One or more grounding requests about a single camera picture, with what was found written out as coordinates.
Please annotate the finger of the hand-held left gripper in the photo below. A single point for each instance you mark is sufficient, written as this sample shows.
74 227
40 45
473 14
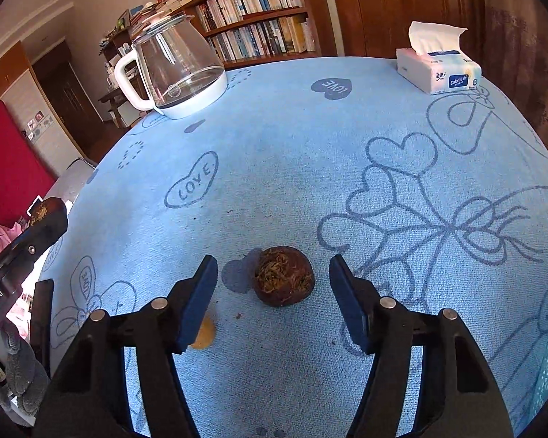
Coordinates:
43 310

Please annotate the purple sheer curtain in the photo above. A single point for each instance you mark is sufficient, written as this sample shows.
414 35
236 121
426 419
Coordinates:
520 54

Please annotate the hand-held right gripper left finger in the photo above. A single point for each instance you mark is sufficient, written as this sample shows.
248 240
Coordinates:
196 301

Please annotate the person's left hand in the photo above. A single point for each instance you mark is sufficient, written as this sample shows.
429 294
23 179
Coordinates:
23 374

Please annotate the white tissue pack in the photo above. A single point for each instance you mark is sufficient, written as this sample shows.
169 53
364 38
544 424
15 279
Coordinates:
438 73

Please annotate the red fabric panel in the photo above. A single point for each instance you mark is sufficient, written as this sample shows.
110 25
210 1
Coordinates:
9 169

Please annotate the dark wooden side shelf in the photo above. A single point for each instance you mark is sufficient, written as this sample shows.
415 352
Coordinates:
114 100

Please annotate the wooden bookshelf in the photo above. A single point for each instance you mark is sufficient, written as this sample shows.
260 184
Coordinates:
255 14

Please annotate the brown round fruit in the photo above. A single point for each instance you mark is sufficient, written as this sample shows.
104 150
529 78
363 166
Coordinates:
292 292

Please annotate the blue printed tablecloth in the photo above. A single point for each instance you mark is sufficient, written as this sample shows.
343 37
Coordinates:
301 169

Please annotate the brown wooden door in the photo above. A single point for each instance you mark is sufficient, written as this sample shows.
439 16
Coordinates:
392 18

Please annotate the small yellow fruit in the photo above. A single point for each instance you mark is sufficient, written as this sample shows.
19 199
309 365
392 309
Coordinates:
205 335

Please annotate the dark brown wardrobe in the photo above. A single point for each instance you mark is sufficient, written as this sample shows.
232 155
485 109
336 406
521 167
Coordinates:
68 96

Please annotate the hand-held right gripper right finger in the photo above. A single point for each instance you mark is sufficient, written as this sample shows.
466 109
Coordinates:
349 301

